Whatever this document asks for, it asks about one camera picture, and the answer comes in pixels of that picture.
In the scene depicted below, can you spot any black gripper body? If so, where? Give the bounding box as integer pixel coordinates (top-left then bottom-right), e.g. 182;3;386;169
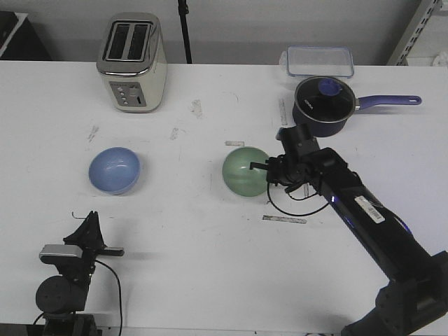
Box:
57;245;125;284
265;154;312;189

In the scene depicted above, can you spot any blue bowl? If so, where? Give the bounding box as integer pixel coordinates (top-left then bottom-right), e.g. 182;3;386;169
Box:
88;147;141;195

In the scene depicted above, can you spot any dark blue saucepan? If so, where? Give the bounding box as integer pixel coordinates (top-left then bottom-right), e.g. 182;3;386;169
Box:
293;76;422;137

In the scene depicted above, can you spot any silver two-slot toaster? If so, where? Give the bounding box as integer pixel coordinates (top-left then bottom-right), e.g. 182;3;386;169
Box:
96;12;167;113

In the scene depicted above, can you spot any clear plastic food container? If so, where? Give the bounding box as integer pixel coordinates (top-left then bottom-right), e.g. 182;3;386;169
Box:
279;45;354;78

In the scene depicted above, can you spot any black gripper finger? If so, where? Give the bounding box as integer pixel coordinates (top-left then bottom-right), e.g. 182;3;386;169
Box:
249;162;269;169
91;211;106;248
63;211;94;245

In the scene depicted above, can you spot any black tripod pole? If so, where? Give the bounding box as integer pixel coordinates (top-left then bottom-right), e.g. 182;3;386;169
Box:
178;0;193;64

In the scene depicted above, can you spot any green bowl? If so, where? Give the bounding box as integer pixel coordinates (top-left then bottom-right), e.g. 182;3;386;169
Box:
222;146;269;197

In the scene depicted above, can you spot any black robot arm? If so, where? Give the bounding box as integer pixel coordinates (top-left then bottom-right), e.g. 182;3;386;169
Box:
35;211;125;335
249;124;447;335

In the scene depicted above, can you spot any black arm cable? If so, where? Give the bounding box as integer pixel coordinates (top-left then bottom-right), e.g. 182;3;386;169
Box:
266;174;333;216
31;259;123;336

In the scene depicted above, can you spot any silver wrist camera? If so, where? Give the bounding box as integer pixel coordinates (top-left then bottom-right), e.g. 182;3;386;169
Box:
39;244;83;265

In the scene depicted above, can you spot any glass pot lid blue knob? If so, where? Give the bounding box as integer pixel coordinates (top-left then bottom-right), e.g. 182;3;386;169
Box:
295;76;356;123

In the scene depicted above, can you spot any grey metal shelf upright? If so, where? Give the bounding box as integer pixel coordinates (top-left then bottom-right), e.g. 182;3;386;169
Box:
386;0;447;66

